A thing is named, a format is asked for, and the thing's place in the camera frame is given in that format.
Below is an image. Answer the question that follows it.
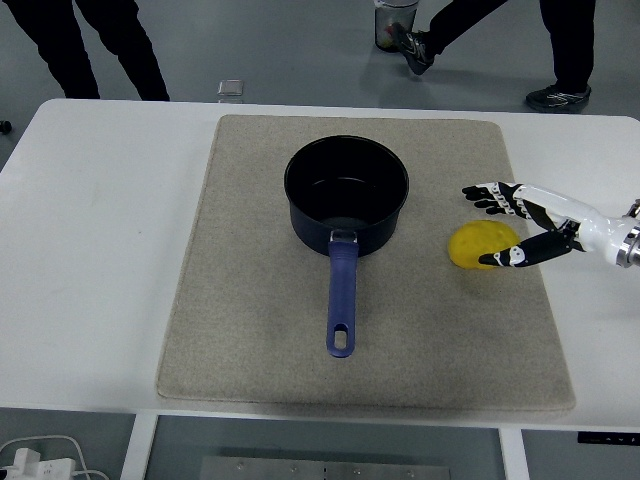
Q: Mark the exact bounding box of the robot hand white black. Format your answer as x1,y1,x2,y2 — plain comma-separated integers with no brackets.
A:
461,180,630,271

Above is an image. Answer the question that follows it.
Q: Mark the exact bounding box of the yellow potato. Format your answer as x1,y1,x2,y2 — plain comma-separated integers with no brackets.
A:
447,219,523,271

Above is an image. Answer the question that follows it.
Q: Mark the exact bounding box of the person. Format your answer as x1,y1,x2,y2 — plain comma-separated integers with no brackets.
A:
7,0,171,101
392,0,597,112

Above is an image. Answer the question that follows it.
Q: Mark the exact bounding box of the black table control panel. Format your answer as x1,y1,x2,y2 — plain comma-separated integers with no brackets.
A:
577,431,640,445

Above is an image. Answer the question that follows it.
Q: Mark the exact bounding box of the white table leg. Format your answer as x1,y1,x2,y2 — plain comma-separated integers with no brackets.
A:
119,413,159,480
499,428,530,480

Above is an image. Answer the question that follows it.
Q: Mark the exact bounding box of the grey metal plate with screws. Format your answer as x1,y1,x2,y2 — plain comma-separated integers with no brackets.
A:
199,455,454,480

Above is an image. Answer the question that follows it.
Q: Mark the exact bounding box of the beige fabric mat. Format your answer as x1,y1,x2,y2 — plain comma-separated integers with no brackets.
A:
155,113,577,412

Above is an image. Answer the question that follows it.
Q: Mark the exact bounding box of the small clear plastic box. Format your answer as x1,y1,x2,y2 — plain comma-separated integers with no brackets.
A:
217,79,246,104

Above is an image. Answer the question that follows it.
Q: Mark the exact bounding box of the white power strip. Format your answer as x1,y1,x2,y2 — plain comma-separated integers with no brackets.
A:
0,447,77,480

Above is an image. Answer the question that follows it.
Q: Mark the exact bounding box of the blue pot with handle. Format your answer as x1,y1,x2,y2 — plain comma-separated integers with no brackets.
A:
283,135,411,359

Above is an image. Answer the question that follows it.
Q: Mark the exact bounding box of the white cable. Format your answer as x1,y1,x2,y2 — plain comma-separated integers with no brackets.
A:
0,434,109,480

